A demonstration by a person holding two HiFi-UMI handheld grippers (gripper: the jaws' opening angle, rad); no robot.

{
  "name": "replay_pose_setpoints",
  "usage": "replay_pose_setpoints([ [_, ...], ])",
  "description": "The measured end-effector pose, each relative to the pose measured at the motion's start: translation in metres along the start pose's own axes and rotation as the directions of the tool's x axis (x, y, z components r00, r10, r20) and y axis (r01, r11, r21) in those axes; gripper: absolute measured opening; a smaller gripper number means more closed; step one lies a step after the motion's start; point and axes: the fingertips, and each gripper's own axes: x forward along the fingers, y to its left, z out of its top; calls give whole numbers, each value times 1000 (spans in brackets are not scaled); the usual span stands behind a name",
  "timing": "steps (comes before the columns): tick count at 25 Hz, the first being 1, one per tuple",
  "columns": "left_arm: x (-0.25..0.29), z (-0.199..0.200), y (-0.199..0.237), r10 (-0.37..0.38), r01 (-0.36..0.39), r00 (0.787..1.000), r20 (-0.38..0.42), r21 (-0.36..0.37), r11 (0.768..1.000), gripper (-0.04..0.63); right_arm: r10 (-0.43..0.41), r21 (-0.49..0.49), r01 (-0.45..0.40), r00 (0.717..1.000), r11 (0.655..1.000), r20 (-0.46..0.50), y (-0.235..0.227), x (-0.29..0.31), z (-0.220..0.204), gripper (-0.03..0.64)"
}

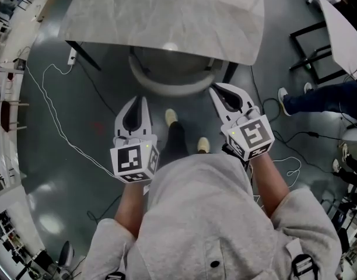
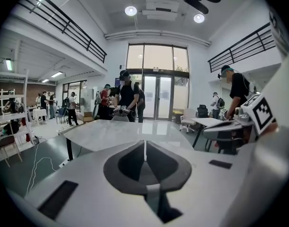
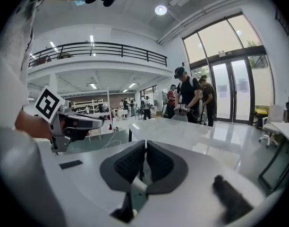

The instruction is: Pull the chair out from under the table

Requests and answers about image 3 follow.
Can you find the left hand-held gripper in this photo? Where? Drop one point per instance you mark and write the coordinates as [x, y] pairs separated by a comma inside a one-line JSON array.
[[48, 104]]

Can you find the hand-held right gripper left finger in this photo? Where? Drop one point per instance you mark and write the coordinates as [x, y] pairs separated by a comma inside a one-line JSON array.
[[122, 167]]

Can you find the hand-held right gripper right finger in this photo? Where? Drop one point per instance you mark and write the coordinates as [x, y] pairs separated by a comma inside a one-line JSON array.
[[169, 171]]

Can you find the white office chair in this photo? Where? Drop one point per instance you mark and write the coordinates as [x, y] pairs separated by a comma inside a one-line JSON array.
[[270, 128]]

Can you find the person's left forearm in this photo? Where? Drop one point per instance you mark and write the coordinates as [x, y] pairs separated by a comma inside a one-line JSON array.
[[32, 124]]

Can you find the grey glossy table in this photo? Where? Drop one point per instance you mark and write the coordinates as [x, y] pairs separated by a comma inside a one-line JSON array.
[[177, 133]]

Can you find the black balcony railing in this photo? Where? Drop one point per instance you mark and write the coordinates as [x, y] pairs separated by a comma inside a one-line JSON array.
[[99, 47]]

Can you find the black framed glass doors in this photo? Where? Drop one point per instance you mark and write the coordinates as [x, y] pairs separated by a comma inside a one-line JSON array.
[[229, 91]]

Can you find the yellow box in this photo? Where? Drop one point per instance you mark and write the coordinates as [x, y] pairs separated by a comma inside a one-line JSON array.
[[262, 111]]

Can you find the blue face mask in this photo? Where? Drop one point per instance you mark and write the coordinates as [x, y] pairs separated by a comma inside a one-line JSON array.
[[79, 2]]

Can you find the white desk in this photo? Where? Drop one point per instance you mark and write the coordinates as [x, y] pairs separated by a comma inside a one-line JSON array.
[[286, 129]]

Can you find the round ceiling lamp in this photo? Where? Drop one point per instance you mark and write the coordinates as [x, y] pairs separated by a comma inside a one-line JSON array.
[[160, 9]]

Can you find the white ceiling pipes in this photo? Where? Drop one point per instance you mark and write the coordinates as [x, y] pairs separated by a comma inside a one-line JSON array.
[[206, 11]]

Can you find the white bunk frame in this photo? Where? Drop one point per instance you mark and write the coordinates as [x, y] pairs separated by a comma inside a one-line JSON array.
[[108, 107]]

